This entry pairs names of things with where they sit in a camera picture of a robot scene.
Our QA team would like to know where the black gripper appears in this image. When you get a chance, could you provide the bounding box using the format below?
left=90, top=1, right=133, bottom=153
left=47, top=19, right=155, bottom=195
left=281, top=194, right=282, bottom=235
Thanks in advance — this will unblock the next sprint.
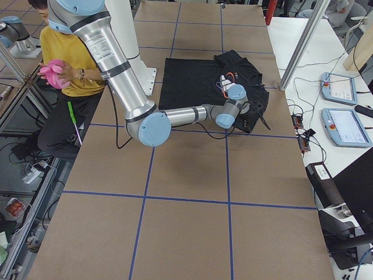
left=241, top=100, right=264, bottom=117

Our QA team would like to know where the black graphic t-shirt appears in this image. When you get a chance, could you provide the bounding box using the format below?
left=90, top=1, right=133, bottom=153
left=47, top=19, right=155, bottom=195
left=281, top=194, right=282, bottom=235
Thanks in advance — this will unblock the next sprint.
left=159, top=50, right=269, bottom=133

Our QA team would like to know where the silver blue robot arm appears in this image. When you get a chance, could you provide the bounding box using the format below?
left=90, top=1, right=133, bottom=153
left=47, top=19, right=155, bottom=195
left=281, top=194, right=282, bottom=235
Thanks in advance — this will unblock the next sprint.
left=48, top=1, right=260, bottom=147

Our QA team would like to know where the far grey teach pendant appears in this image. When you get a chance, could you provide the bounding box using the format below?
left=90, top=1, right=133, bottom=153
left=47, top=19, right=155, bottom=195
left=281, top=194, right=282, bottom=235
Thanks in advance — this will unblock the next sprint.
left=321, top=72, right=358, bottom=106

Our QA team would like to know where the grey teach pendant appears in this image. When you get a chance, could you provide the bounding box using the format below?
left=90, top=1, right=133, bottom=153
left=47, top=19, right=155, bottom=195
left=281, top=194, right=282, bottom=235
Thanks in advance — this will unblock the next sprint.
left=321, top=108, right=372, bottom=148
left=321, top=72, right=358, bottom=106

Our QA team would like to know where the near grey teach pendant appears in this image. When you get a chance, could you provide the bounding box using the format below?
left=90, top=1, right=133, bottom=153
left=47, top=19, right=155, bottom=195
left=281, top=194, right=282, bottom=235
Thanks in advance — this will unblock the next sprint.
left=321, top=108, right=372, bottom=148

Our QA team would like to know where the red cylinder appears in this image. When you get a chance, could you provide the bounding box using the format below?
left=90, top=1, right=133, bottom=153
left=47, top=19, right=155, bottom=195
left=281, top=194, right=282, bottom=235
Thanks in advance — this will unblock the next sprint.
left=265, top=0, right=277, bottom=26

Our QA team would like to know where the brown paper table cover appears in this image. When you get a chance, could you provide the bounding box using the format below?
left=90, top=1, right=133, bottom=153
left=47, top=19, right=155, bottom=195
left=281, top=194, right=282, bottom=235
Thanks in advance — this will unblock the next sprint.
left=28, top=1, right=334, bottom=279

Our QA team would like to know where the black box device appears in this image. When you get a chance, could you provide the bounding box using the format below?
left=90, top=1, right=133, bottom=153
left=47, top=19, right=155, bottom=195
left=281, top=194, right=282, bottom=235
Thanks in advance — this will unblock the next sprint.
left=305, top=162, right=345, bottom=209

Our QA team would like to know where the black computer monitor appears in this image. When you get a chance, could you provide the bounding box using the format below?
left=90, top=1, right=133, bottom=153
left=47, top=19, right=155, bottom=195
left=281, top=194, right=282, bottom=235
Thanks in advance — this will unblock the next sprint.
left=333, top=149, right=373, bottom=233

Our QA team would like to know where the green pink stick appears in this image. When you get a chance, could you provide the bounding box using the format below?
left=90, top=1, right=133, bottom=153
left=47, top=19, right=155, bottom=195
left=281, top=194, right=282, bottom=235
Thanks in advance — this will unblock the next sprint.
left=67, top=101, right=82, bottom=145

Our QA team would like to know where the person in yellow shirt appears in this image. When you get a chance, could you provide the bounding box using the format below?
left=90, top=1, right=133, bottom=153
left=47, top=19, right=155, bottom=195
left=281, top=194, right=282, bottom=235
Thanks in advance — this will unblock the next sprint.
left=28, top=0, right=106, bottom=160

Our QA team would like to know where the pink plush toy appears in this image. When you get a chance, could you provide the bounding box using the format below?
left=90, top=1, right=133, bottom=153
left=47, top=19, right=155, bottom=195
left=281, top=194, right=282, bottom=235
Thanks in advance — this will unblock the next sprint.
left=40, top=59, right=70, bottom=89

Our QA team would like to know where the white power strip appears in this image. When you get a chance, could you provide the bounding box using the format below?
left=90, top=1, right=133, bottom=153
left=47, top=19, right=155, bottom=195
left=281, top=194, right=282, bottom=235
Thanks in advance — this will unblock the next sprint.
left=23, top=162, right=48, bottom=184

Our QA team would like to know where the tray of red fruit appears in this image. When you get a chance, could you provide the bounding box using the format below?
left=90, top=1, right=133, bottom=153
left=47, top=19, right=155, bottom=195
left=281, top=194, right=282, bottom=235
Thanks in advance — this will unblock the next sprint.
left=5, top=198, right=27, bottom=219

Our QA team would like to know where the aluminium frame post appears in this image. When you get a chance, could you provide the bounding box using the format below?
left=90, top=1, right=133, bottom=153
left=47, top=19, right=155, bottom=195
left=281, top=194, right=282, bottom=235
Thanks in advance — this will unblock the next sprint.
left=279, top=0, right=330, bottom=91

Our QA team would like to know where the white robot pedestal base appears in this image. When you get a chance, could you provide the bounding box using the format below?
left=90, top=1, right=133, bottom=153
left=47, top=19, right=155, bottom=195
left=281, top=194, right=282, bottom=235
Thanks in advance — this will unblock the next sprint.
left=105, top=0, right=157, bottom=96

